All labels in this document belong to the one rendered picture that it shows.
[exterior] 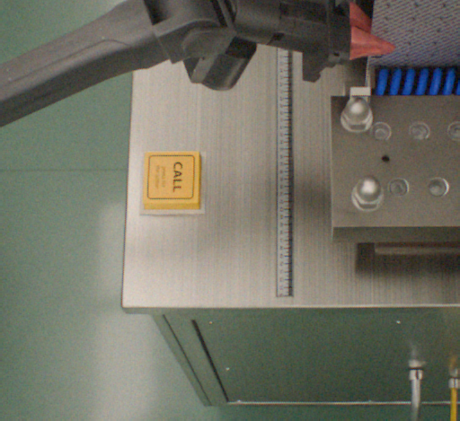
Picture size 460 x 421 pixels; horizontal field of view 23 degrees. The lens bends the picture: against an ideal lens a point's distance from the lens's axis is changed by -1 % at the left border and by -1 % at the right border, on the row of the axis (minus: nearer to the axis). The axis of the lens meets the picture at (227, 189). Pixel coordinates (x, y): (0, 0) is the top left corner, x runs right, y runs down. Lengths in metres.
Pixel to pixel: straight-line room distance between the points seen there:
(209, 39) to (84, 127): 1.33
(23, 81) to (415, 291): 0.53
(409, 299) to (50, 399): 1.10
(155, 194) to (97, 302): 0.96
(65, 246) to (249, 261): 1.04
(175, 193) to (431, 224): 0.33
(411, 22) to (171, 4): 0.26
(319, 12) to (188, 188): 0.30
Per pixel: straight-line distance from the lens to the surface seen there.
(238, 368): 1.77
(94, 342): 2.31
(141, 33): 1.15
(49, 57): 1.17
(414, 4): 1.20
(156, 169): 1.40
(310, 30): 1.21
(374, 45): 1.26
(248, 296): 1.36
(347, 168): 1.27
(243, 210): 1.40
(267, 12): 1.19
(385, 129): 1.30
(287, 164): 1.41
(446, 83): 1.31
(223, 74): 1.24
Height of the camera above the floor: 2.22
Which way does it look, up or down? 70 degrees down
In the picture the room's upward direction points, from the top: 11 degrees counter-clockwise
